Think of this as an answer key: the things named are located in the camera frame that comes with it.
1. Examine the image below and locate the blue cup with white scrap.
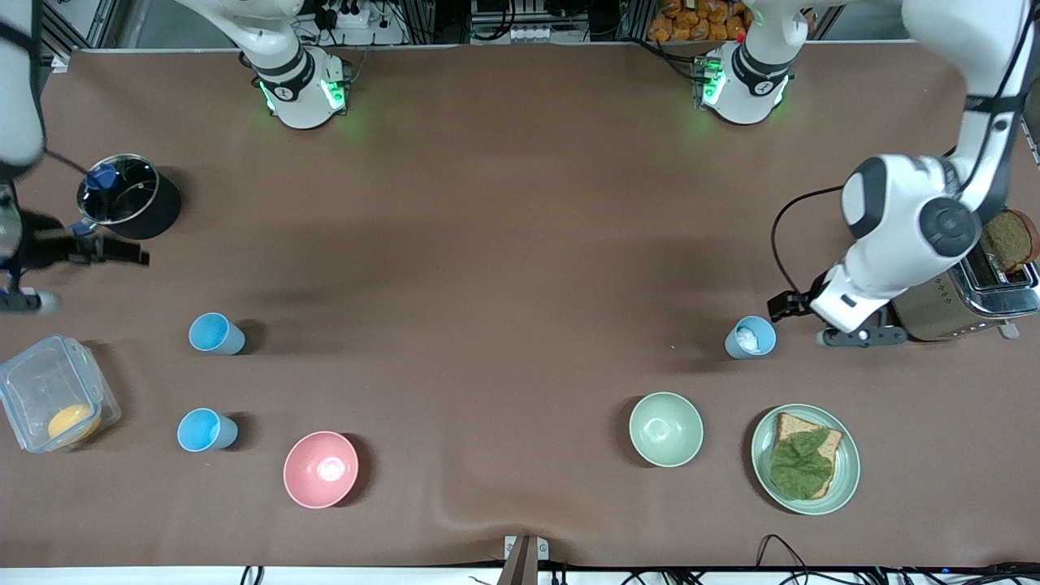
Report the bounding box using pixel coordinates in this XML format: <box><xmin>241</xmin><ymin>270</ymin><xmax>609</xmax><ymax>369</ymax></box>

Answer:
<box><xmin>725</xmin><ymin>315</ymin><xmax>778</xmax><ymax>360</ymax></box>

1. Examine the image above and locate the blue plastic cup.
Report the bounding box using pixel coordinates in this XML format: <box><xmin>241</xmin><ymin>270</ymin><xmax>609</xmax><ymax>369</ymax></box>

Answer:
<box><xmin>188</xmin><ymin>312</ymin><xmax>246</xmax><ymax>356</ymax></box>
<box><xmin>177</xmin><ymin>408</ymin><xmax>240</xmax><ymax>453</ymax></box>

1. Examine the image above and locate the silver toaster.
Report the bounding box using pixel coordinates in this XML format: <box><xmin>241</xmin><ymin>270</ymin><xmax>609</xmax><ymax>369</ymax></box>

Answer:
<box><xmin>890</xmin><ymin>244</ymin><xmax>1040</xmax><ymax>343</ymax></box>

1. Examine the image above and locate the brown bread slice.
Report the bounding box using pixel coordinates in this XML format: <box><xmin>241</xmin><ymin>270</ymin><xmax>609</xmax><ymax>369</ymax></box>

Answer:
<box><xmin>772</xmin><ymin>412</ymin><xmax>844</xmax><ymax>500</ymax></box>

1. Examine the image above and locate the clear plastic food container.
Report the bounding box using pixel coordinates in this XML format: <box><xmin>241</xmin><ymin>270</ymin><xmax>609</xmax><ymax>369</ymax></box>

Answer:
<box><xmin>0</xmin><ymin>334</ymin><xmax>123</xmax><ymax>454</ymax></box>

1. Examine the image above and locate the green lettuce leaf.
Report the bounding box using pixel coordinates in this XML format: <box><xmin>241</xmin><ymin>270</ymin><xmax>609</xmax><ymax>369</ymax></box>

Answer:
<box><xmin>769</xmin><ymin>428</ymin><xmax>836</xmax><ymax>501</ymax></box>

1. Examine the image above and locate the dark bread slice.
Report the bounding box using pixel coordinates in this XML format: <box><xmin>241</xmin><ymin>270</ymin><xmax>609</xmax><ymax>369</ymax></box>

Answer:
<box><xmin>979</xmin><ymin>209</ymin><xmax>1040</xmax><ymax>275</ymax></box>

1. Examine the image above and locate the pale green bowl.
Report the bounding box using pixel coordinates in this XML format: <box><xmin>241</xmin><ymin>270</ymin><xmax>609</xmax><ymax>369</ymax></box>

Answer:
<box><xmin>628</xmin><ymin>392</ymin><xmax>704</xmax><ymax>469</ymax></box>

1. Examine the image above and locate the orange round food piece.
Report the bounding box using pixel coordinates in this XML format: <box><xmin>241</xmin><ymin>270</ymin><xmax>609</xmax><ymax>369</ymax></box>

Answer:
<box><xmin>47</xmin><ymin>403</ymin><xmax>103</xmax><ymax>444</ymax></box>

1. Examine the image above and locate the pale green plate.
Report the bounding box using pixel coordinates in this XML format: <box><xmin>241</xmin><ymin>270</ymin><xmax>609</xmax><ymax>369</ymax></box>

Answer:
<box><xmin>750</xmin><ymin>403</ymin><xmax>861</xmax><ymax>516</ymax></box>

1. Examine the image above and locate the orange snack bags pile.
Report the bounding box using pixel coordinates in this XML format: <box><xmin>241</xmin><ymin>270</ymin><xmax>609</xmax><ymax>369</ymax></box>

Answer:
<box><xmin>647</xmin><ymin>0</ymin><xmax>749</xmax><ymax>44</ymax></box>

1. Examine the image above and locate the pink bowl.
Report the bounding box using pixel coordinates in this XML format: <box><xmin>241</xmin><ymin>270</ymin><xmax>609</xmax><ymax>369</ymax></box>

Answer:
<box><xmin>283</xmin><ymin>431</ymin><xmax>360</xmax><ymax>510</ymax></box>

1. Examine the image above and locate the power strip with black plugs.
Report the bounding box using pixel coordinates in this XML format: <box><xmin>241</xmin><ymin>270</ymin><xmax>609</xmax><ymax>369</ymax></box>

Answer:
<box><xmin>311</xmin><ymin>0</ymin><xmax>407</xmax><ymax>46</ymax></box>

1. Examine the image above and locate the black pot with blue handle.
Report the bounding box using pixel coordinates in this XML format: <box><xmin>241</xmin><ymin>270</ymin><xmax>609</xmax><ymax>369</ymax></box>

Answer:
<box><xmin>2</xmin><ymin>154</ymin><xmax>182</xmax><ymax>295</ymax></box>

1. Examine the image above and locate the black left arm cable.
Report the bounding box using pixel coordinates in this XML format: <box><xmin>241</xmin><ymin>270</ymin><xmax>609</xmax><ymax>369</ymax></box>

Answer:
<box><xmin>770</xmin><ymin>24</ymin><xmax>1034</xmax><ymax>300</ymax></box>

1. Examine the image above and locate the black looped floor cable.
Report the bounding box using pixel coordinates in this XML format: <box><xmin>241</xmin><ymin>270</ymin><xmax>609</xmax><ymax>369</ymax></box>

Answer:
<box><xmin>756</xmin><ymin>533</ymin><xmax>815</xmax><ymax>574</ymax></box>

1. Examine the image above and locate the aluminium camera mount post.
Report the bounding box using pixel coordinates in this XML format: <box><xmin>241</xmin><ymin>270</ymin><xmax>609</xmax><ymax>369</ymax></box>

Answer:
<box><xmin>503</xmin><ymin>534</ymin><xmax>550</xmax><ymax>585</ymax></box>

